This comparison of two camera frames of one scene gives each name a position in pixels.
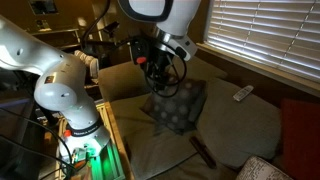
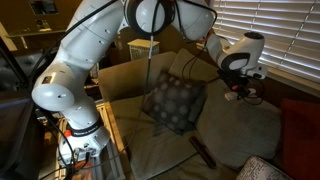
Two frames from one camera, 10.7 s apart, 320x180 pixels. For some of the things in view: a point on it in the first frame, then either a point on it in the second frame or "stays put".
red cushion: [300, 128] stays put
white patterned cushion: [256, 168] stays put
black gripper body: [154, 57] -> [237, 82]
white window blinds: [284, 32] stays put
